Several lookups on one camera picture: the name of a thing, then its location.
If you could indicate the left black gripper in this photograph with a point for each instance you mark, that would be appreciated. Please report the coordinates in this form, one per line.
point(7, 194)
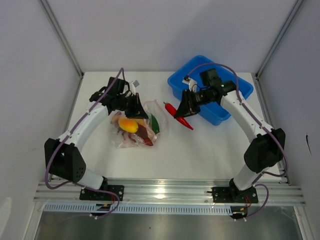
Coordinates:
point(137, 111)

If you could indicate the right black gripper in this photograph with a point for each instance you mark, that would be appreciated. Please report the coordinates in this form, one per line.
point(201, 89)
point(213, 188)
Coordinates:
point(187, 107)

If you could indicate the yellow orange toy fruit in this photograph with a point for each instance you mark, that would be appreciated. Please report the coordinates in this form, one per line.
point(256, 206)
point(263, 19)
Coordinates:
point(128, 125)

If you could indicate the clear zip top bag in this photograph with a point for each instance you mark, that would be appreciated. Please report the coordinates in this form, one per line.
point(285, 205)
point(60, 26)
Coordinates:
point(150, 107)

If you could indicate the red toy lobster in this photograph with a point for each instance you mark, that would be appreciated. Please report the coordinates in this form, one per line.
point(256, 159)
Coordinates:
point(144, 136)

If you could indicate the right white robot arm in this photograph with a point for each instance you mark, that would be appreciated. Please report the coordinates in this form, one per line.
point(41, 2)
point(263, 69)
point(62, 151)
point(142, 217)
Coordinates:
point(266, 144)

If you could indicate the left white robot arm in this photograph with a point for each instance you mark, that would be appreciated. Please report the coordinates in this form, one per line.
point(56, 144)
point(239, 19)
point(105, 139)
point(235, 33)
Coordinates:
point(63, 156)

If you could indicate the blue plastic bin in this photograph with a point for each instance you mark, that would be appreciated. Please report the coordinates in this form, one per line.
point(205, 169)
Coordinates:
point(212, 112)

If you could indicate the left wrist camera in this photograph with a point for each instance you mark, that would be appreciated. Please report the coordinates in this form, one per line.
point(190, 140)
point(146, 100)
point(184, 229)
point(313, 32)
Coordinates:
point(133, 86)

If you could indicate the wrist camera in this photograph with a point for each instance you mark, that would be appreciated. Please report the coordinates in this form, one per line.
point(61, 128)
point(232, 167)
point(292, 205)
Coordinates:
point(133, 86)
point(203, 81)

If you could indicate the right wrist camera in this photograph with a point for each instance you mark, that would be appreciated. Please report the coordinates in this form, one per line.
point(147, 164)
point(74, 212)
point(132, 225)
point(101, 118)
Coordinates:
point(203, 81)

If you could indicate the aluminium rail frame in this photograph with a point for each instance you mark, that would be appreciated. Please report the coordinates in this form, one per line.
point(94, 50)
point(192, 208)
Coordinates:
point(175, 192)

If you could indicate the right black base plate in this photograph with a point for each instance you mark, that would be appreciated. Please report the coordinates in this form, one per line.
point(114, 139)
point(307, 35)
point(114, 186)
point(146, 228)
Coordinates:
point(233, 195)

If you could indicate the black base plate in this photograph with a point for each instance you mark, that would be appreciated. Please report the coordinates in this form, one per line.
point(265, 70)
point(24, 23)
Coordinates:
point(233, 195)
point(94, 195)

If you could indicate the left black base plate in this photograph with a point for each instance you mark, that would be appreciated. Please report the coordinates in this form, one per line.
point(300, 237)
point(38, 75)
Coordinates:
point(94, 195)

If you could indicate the slotted cable duct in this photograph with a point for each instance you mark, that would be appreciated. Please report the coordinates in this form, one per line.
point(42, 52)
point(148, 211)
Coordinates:
point(123, 208)

